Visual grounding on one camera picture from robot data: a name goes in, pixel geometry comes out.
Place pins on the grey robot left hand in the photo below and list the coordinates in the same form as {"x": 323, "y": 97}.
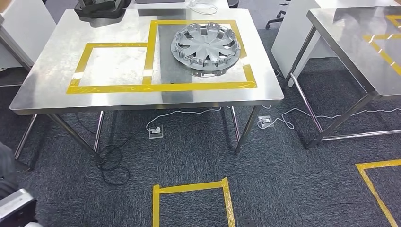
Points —
{"x": 5, "y": 163}

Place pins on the silver wheel hubcap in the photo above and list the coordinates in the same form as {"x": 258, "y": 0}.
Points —
{"x": 205, "y": 47}

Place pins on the black office chair base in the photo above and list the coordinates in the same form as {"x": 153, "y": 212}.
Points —
{"x": 275, "y": 21}

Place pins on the yellow table tape squares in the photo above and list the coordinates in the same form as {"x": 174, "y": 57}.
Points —
{"x": 156, "y": 87}

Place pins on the silver floor socket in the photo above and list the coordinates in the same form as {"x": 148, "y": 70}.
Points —
{"x": 265, "y": 121}
{"x": 156, "y": 132}

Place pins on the black plastic case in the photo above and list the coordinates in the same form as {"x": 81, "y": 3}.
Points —
{"x": 100, "y": 14}

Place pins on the steel workbench table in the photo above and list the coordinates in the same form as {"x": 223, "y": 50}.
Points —
{"x": 344, "y": 47}
{"x": 47, "y": 78}

